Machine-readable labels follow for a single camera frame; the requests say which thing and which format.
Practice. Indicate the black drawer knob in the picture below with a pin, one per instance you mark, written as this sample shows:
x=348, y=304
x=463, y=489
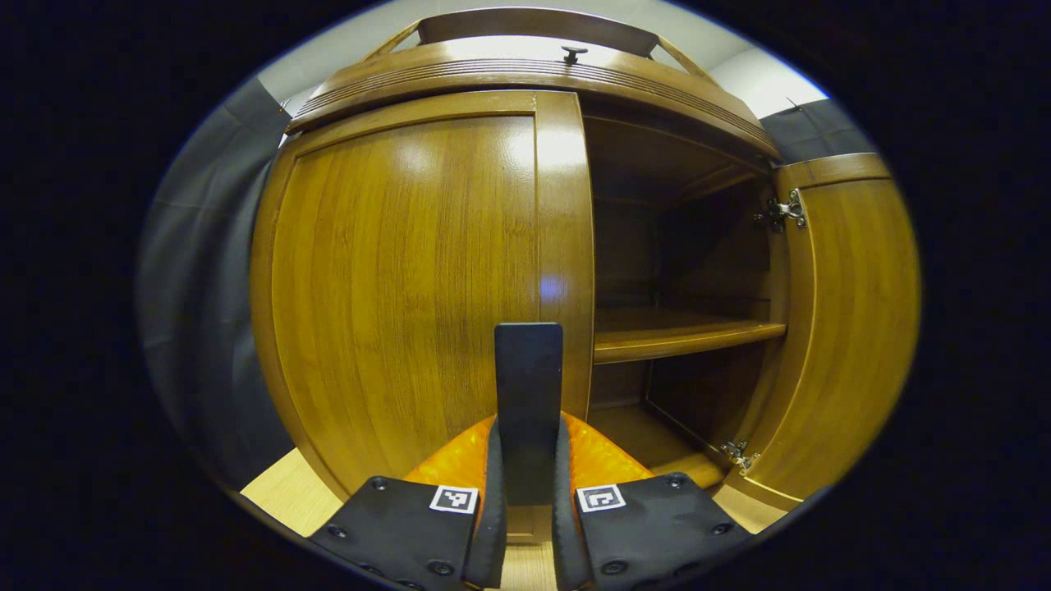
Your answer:
x=574, y=54

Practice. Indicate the wooden shoe cabinet door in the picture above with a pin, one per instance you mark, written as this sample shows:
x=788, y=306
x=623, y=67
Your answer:
x=854, y=328
x=394, y=287

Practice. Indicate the wooden cabinet shelf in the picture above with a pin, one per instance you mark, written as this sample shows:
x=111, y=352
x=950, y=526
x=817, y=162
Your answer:
x=673, y=332

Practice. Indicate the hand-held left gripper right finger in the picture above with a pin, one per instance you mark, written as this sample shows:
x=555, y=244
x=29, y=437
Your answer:
x=657, y=525

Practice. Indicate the wooden double-door shoe cabinet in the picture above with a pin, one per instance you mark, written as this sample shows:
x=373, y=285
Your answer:
x=657, y=246

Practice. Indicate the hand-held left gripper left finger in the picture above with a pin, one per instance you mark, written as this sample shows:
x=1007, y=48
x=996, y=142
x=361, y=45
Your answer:
x=402, y=529

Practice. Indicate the metal door hinge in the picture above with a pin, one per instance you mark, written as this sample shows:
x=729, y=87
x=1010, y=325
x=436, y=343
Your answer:
x=784, y=212
x=739, y=455

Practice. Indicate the wooden cabinet drawer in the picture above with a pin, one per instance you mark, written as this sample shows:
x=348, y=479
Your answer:
x=493, y=78

